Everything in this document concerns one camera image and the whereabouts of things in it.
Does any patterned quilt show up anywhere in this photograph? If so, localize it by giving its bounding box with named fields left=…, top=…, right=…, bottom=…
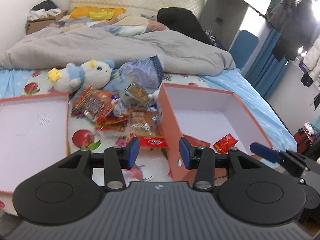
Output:
left=49, top=15, right=170, bottom=37

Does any black hanging coat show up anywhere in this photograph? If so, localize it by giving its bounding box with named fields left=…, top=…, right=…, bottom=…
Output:
left=274, top=0, right=318, bottom=60

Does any pink cardboard box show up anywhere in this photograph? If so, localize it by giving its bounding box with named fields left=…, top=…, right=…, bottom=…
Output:
left=159, top=82, right=274, bottom=182

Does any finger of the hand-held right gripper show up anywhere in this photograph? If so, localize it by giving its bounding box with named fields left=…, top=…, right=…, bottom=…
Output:
left=250, top=142, right=288, bottom=164

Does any wooden nightstand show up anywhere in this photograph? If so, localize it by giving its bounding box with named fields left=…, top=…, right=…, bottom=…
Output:
left=26, top=10, right=68, bottom=35

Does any white cloth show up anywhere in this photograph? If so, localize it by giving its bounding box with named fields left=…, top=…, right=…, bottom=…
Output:
left=27, top=8, right=62, bottom=21

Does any small red snack packet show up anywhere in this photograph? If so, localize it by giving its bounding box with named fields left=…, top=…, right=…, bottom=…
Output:
left=213, top=133, right=238, bottom=153

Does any fruit print sheet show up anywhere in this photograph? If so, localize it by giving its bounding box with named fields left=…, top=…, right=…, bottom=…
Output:
left=0, top=69, right=208, bottom=183

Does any blue chair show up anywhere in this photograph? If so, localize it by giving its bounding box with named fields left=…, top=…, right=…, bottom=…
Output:
left=229, top=29, right=259, bottom=70

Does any black garment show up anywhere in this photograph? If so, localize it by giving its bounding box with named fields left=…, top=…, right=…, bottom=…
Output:
left=157, top=7, right=215, bottom=47

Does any grey hanging coat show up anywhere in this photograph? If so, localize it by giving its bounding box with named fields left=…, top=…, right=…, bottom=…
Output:
left=269, top=0, right=298, bottom=25

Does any red suitcase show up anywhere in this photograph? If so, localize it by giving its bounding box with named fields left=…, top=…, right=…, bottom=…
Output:
left=294, top=122, right=320, bottom=158

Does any yellow pillow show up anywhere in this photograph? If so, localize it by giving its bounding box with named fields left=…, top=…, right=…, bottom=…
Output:
left=69, top=6, right=126, bottom=20

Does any white hanging jacket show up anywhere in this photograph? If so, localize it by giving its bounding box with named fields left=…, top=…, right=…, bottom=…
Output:
left=304, top=47, right=320, bottom=80

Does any blue star bedsheet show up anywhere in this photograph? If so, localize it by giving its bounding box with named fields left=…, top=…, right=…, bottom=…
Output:
left=200, top=69, right=298, bottom=155

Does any blue curtain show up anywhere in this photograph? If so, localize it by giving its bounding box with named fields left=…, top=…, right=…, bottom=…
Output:
left=246, top=27, right=288, bottom=102

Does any grey duvet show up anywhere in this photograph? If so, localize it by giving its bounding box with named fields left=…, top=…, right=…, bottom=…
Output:
left=0, top=26, right=235, bottom=77

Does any brown tofu snack packet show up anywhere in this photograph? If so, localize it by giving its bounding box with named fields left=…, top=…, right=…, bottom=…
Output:
left=72, top=86, right=119, bottom=123

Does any blue white plush toy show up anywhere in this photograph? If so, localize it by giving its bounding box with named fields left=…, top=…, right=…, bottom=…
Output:
left=48, top=59, right=115, bottom=92

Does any grey wardrobe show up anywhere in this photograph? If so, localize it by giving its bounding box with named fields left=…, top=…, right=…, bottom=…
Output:
left=200, top=0, right=279, bottom=52

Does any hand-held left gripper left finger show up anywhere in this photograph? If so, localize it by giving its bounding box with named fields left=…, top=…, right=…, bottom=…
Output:
left=58, top=137, right=140, bottom=190

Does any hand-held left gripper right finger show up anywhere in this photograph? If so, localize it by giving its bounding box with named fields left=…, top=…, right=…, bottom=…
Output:
left=179, top=137, right=262, bottom=190

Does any black cloth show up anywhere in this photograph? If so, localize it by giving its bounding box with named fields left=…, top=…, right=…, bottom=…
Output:
left=32, top=0, right=57, bottom=12

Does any pink box lid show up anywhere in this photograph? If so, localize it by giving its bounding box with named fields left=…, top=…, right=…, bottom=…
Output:
left=0, top=92, right=70, bottom=194

